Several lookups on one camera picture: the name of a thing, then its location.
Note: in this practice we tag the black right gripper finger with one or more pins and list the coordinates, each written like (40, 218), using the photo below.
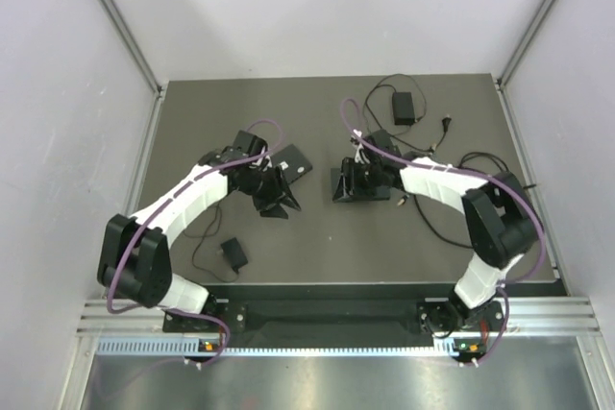
(381, 193)
(344, 191)

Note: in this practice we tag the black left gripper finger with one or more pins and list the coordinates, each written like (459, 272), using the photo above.
(274, 211)
(283, 191)

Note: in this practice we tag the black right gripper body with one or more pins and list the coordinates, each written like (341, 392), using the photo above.
(368, 175)

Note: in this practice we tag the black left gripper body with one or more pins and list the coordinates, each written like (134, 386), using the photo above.
(261, 184)

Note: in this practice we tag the black network switch plain top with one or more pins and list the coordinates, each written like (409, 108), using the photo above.
(359, 185)

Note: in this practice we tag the black switch with white label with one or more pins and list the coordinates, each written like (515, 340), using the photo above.
(291, 164)

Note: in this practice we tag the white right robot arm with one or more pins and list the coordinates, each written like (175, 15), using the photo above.
(501, 223)

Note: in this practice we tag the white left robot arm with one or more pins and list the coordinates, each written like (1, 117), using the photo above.
(135, 255)

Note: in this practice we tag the dark grey table mat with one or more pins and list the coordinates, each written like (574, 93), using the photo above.
(389, 241)

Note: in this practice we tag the small black power adapter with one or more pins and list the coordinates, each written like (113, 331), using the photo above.
(234, 254)

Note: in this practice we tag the long black power adapter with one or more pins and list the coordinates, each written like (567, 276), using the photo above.
(403, 108)

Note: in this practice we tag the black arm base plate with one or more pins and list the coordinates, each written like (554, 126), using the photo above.
(332, 323)

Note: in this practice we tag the aluminium frame rail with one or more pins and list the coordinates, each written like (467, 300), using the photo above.
(557, 316)

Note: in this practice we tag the grey slotted cable duct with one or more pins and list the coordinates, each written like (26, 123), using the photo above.
(202, 348)

